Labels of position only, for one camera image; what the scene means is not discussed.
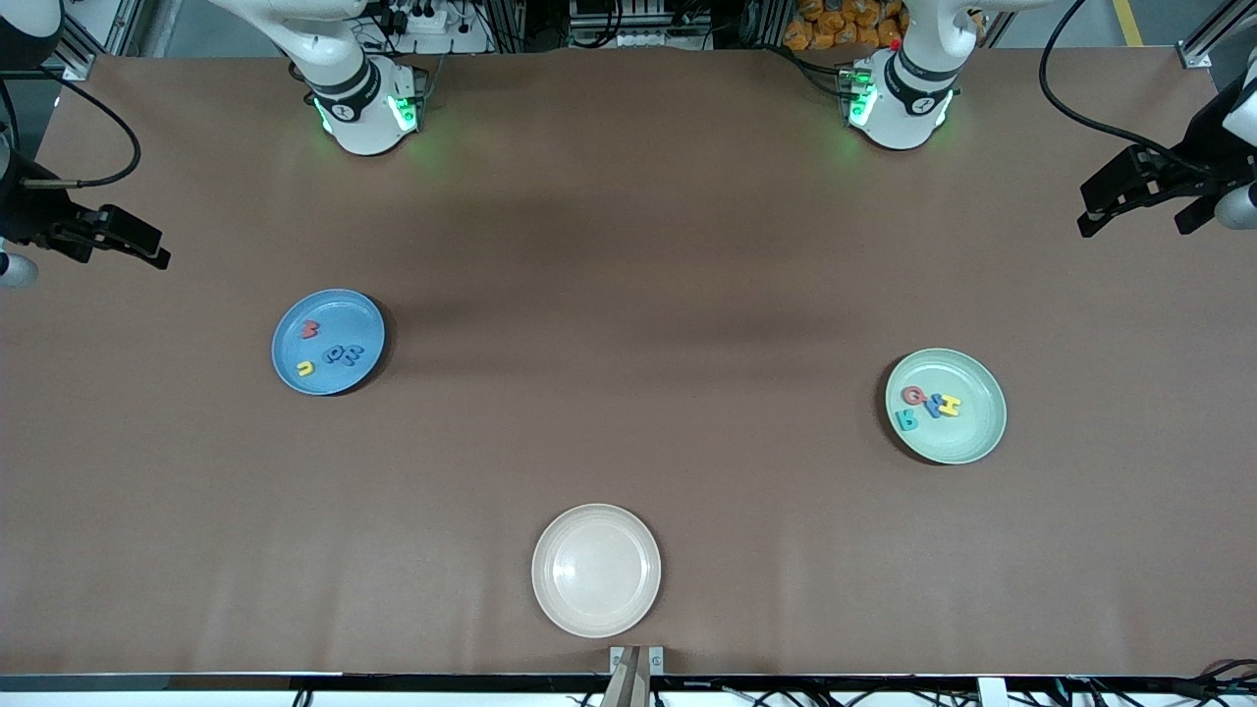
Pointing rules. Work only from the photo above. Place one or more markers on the blue plate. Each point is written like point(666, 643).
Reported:
point(339, 312)

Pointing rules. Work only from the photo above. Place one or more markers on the grey equipment rack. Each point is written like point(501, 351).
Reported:
point(638, 25)

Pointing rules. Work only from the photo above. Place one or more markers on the beige plate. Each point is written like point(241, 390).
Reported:
point(596, 571)

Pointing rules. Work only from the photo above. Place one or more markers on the silver aluminium frame post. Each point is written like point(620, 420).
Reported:
point(1196, 57)
point(79, 67)

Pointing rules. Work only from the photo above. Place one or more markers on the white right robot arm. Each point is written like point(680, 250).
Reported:
point(358, 118)

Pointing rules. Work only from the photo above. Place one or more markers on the teal foam letter R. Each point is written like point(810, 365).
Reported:
point(906, 420)

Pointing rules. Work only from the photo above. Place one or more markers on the metal camera pole bracket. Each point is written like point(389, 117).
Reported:
point(636, 678)

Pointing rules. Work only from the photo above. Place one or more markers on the green plate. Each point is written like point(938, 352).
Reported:
point(967, 437)

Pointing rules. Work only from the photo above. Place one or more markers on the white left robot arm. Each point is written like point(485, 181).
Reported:
point(899, 108)

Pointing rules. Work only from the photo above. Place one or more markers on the red foam letter G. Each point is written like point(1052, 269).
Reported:
point(913, 395)

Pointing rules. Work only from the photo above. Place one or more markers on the white power strip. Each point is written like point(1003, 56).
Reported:
point(442, 34)

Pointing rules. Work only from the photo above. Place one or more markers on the yellow foam letter H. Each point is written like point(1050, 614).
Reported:
point(950, 405)

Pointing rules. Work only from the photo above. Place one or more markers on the orange packaged goods pile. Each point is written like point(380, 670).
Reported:
point(845, 25)

